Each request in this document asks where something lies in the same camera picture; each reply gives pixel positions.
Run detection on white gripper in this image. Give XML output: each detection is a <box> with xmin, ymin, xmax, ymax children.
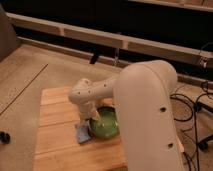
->
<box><xmin>78</xmin><ymin>101</ymin><xmax>101</xmax><ymax>121</ymax></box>

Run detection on green ceramic bowl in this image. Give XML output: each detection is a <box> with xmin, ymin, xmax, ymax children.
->
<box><xmin>89</xmin><ymin>106</ymin><xmax>119</xmax><ymax>139</ymax></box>

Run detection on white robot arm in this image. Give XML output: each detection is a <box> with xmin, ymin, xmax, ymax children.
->
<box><xmin>68</xmin><ymin>60</ymin><xmax>184</xmax><ymax>171</ymax></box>

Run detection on blue sponge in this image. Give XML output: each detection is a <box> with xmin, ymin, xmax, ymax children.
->
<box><xmin>75</xmin><ymin>122</ymin><xmax>91</xmax><ymax>144</ymax></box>

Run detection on wooden table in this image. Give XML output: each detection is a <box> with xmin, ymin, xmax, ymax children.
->
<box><xmin>32</xmin><ymin>86</ymin><xmax>185</xmax><ymax>171</ymax></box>

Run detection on black object on floor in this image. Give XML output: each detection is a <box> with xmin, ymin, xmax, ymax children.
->
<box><xmin>0</xmin><ymin>131</ymin><xmax>11</xmax><ymax>144</ymax></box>

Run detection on black cables on floor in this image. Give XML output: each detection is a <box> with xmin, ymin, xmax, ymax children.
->
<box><xmin>169</xmin><ymin>79</ymin><xmax>213</xmax><ymax>171</ymax></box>

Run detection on white shelf rail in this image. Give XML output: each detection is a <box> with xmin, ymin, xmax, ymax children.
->
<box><xmin>6</xmin><ymin>13</ymin><xmax>213</xmax><ymax>63</ymax></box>

